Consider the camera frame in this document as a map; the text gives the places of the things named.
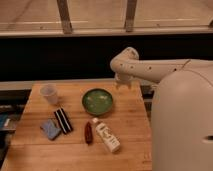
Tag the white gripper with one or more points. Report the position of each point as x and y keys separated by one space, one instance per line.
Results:
x=123 y=79

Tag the white lotion bottle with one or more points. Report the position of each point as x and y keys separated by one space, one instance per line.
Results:
x=105 y=133

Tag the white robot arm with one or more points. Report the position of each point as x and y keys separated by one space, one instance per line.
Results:
x=182 y=108

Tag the green ceramic bowl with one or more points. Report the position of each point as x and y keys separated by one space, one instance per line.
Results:
x=97 y=101

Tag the dark red snack bar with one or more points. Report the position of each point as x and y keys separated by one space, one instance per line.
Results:
x=88 y=133

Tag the black white striped box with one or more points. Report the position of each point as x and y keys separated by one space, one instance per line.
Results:
x=63 y=121

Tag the clear plastic cup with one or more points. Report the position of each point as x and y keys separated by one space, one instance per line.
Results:
x=49 y=92

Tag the blue sponge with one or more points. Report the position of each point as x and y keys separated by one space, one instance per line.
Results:
x=50 y=129

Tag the right window frame post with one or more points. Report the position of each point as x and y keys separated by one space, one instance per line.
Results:
x=130 y=15

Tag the window frame post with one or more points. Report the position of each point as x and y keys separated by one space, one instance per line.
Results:
x=130 y=15
x=64 y=16

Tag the left window frame post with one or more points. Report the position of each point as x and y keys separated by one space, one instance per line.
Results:
x=64 y=16

